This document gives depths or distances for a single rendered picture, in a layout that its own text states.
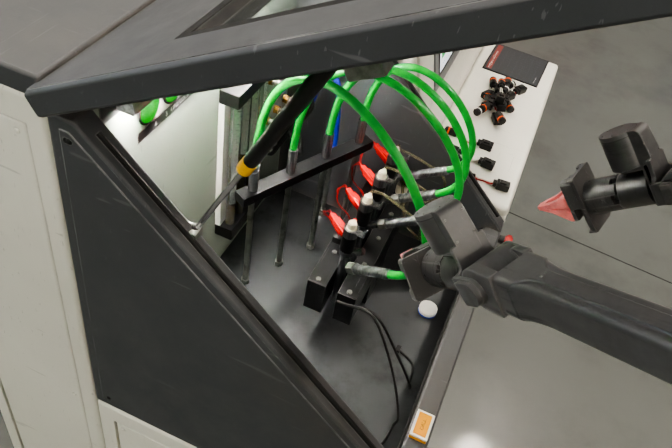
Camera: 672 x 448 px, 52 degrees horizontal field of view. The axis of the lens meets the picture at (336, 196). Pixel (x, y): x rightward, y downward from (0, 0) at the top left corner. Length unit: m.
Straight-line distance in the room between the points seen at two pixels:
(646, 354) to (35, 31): 0.77
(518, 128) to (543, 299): 1.11
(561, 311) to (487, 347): 1.84
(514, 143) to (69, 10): 1.13
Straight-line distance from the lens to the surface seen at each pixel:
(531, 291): 0.77
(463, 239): 0.87
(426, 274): 0.97
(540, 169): 3.40
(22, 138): 0.97
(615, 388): 2.69
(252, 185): 1.28
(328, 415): 1.05
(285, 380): 1.02
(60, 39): 0.94
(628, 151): 1.13
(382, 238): 1.42
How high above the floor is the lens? 1.99
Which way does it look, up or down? 43 degrees down
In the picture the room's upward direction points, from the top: 11 degrees clockwise
